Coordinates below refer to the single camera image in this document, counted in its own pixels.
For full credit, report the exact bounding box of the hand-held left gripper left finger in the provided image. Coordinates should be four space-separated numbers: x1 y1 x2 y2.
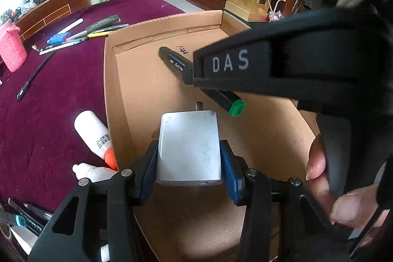
28 139 160 262

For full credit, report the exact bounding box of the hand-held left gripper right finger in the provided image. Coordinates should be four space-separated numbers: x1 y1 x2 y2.
219 139 352 262

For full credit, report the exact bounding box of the white charger adapter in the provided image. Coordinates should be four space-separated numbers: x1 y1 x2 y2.
156 101 222 186

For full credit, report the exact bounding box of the white bottle orange cap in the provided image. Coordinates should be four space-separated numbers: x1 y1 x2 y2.
74 110 118 171

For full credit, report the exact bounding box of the black marker green cap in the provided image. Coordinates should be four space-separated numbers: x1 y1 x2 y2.
158 46 246 118

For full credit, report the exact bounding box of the cardboard box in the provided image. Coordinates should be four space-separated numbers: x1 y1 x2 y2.
104 10 320 262

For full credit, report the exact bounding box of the person's right hand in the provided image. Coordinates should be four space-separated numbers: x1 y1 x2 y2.
305 134 388 226

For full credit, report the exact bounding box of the small white bottle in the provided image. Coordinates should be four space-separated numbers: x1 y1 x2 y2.
72 163 120 183

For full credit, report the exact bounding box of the black pen silver tip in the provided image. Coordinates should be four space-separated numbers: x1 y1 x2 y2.
24 203 53 221

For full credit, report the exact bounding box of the yellow black pen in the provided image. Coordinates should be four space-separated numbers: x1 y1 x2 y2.
87 23 129 39

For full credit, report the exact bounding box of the slim black pen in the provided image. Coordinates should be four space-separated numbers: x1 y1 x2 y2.
17 50 57 102

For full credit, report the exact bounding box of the long white pen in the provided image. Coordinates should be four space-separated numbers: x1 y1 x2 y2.
39 40 76 55

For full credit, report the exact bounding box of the dark green pen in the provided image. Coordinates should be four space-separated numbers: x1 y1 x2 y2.
85 14 120 33

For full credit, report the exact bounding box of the blue lighter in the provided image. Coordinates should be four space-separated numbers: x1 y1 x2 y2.
47 32 72 45

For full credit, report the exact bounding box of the pink knitted holder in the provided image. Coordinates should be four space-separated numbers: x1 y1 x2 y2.
0 19 28 73

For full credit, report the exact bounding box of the wooden sideboard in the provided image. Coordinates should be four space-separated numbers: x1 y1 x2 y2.
12 0 93 38

